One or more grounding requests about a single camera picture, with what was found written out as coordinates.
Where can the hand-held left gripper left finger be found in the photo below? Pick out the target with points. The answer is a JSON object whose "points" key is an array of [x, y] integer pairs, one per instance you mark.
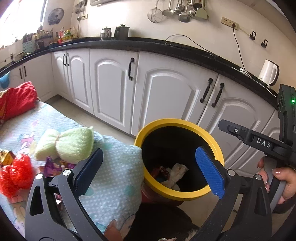
{"points": [[89, 171]]}

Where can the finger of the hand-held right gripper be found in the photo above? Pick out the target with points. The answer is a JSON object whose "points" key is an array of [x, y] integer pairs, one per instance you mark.
{"points": [[235, 131]]}

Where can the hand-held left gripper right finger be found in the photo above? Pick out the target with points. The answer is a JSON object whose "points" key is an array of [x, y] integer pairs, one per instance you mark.
{"points": [[210, 171]]}

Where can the green foam fruit net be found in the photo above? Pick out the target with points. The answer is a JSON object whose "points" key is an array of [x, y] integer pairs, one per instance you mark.
{"points": [[71, 146]]}

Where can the white plastic bag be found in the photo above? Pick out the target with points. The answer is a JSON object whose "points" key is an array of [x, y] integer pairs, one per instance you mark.
{"points": [[177, 170]]}

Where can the purple candy wrapper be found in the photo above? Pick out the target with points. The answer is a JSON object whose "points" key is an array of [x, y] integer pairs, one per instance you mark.
{"points": [[52, 166]]}

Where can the yellow rimmed black trash bin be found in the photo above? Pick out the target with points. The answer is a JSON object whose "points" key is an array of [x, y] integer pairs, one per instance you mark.
{"points": [[143, 141]]}

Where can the red mesh net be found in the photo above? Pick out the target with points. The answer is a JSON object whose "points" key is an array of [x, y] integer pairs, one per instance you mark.
{"points": [[13, 176]]}

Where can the small yellow box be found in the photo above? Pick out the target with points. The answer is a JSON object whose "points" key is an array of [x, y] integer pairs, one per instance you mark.
{"points": [[7, 158]]}

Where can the person's right hand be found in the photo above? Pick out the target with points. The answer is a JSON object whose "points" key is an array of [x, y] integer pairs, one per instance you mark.
{"points": [[290, 183]]}

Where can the person's left hand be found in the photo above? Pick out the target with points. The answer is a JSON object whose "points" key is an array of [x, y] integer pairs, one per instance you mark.
{"points": [[113, 230]]}

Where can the cartoon cat printed bed sheet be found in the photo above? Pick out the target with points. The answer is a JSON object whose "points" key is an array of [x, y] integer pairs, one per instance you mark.
{"points": [[115, 176]]}

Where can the white electric kettle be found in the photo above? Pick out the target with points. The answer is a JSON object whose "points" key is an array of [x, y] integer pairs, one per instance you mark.
{"points": [[267, 74]]}

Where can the black fuzzy garment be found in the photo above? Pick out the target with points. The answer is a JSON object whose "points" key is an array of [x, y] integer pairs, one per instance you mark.
{"points": [[157, 222]]}

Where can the white lower cabinets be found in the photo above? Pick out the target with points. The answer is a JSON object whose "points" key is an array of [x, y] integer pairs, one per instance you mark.
{"points": [[166, 92]]}

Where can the red floral blanket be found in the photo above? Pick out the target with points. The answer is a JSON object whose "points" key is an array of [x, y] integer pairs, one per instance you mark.
{"points": [[16, 102]]}

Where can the green spatula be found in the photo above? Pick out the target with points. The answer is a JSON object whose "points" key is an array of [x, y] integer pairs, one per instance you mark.
{"points": [[201, 12]]}

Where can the black countertop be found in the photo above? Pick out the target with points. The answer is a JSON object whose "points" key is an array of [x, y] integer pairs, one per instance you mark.
{"points": [[148, 44]]}

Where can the large steel ladle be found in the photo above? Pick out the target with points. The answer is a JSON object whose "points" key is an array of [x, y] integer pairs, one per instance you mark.
{"points": [[184, 18]]}

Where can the blue plastic basin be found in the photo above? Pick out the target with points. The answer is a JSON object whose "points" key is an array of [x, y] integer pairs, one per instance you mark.
{"points": [[3, 81]]}

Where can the steel spoon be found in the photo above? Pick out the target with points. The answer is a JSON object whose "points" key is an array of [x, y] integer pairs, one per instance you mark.
{"points": [[178, 9]]}

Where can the bottles of condiments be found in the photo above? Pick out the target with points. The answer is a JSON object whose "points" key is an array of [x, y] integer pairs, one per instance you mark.
{"points": [[61, 37]]}

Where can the steel teapot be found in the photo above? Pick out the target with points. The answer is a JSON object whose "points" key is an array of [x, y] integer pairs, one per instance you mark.
{"points": [[106, 34]]}

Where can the green label bottle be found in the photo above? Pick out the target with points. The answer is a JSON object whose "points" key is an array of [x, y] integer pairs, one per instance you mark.
{"points": [[68, 34]]}

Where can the black dish rack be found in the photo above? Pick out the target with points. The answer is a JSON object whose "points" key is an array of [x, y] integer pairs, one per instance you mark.
{"points": [[44, 40]]}

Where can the yellow oil bottle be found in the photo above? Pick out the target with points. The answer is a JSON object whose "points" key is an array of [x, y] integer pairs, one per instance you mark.
{"points": [[74, 33]]}

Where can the teal knife holder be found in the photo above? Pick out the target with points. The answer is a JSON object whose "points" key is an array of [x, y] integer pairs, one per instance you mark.
{"points": [[29, 45]]}

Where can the dark metal canister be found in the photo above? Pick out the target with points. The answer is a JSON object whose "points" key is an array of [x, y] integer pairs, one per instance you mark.
{"points": [[121, 33]]}

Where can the hanging corner kitchen utensils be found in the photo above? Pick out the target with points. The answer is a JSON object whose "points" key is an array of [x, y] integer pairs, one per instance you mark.
{"points": [[79, 9]]}

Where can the window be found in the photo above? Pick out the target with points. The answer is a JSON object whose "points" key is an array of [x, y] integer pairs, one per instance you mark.
{"points": [[20, 18]]}

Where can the black wall hook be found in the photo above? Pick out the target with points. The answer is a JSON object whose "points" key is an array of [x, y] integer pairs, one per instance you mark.
{"points": [[264, 44], [253, 36]]}

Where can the beige wall outlet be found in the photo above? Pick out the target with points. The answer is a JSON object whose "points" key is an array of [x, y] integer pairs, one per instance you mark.
{"points": [[227, 22]]}

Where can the grey wall fan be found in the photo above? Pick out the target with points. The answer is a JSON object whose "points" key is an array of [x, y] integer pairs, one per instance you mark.
{"points": [[56, 16]]}

